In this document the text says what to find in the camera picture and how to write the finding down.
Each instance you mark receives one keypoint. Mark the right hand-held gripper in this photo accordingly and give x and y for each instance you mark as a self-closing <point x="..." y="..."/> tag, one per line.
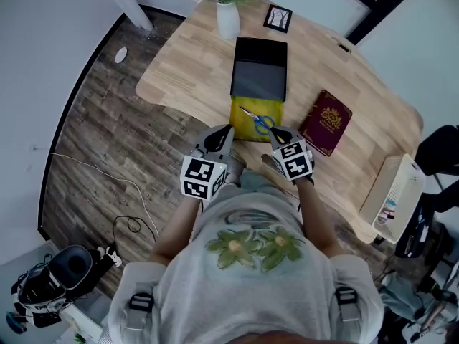
<point x="294" y="160"/>

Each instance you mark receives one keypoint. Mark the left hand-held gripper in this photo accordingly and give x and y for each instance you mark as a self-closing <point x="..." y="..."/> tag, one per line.
<point x="202" y="176"/>

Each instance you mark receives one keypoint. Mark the black box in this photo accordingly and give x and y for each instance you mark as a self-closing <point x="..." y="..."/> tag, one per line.
<point x="258" y="81"/>

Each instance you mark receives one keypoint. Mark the person's left forearm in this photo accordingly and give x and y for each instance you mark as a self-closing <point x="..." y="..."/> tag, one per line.
<point x="174" y="231"/>

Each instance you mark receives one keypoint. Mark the person's right forearm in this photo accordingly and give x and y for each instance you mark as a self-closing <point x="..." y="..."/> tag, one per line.
<point x="317" y="220"/>

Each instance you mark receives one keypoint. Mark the person's left leg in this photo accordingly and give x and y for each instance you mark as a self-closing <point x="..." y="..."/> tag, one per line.
<point x="236" y="170"/>

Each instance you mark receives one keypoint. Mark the dark red book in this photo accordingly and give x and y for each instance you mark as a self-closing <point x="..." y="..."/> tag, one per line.
<point x="324" y="124"/>

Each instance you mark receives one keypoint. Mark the person's pale blue shorts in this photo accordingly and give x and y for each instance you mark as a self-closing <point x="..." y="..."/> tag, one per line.
<point x="254" y="181"/>

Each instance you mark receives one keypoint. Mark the white vase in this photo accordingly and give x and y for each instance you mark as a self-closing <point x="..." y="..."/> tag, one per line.
<point x="228" y="22"/>

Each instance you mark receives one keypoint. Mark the white round floor disc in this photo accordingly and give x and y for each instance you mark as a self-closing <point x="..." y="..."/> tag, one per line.
<point x="121" y="54"/>

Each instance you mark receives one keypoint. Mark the blue white packet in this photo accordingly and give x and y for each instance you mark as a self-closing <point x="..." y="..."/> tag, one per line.
<point x="391" y="203"/>

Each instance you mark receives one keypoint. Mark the white plastic basket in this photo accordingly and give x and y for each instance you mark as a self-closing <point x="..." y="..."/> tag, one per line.
<point x="403" y="185"/>

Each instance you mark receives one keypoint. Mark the person's white flower shirt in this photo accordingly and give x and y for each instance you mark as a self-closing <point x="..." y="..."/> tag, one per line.
<point x="233" y="292"/>

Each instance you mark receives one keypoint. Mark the black office chair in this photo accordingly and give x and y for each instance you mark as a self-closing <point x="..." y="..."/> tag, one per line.
<point x="439" y="145"/>

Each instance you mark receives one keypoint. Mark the white pillar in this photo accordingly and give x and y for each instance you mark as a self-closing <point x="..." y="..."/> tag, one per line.
<point x="129" y="4"/>

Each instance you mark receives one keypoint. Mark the black bag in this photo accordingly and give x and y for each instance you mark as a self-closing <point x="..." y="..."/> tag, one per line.
<point x="409" y="238"/>

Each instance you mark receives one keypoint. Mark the white side table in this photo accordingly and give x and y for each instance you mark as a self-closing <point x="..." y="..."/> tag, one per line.
<point x="86" y="324"/>

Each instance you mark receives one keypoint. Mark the small green plant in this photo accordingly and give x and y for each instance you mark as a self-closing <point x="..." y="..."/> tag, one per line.
<point x="79" y="338"/>

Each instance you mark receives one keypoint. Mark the black picture frame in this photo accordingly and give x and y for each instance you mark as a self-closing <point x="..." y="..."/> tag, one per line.
<point x="278" y="18"/>

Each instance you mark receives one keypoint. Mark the black window frame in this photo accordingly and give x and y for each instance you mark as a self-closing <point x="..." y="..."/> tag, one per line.
<point x="391" y="7"/>

